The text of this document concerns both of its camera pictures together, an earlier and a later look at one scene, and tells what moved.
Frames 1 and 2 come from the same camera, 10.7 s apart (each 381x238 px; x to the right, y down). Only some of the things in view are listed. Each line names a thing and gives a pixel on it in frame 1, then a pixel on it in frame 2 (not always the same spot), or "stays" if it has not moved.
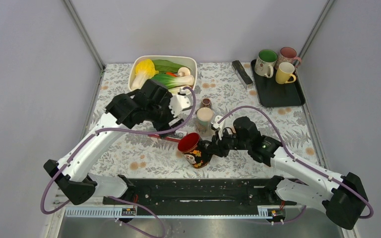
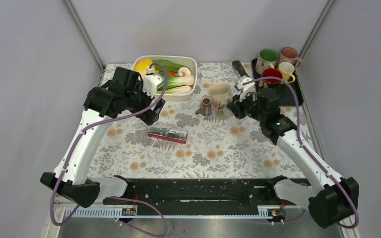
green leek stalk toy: (176, 89) stays
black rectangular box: (241, 73) stays
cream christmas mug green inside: (263, 66) stays
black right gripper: (217, 146) to (237, 106)
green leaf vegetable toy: (164, 66) stays
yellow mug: (284, 72) stays
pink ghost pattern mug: (287, 54) stays
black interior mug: (194, 152) to (270, 84)
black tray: (272, 93) stays
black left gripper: (166, 102) to (149, 116)
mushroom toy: (183, 72) stays
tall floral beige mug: (204, 115) to (221, 101)
